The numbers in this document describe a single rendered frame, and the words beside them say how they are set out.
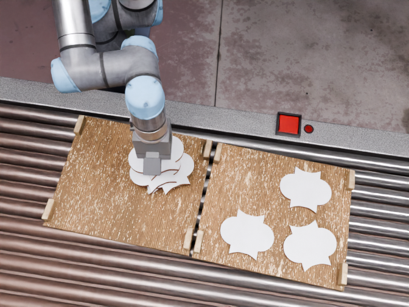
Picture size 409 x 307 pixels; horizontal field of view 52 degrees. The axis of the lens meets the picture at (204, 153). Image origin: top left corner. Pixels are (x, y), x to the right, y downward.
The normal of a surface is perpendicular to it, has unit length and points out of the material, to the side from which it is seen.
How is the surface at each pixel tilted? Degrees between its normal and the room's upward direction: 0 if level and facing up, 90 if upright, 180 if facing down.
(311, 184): 0
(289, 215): 0
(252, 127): 0
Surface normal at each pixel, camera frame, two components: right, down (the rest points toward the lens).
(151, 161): 0.01, 0.06
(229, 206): 0.03, -0.40
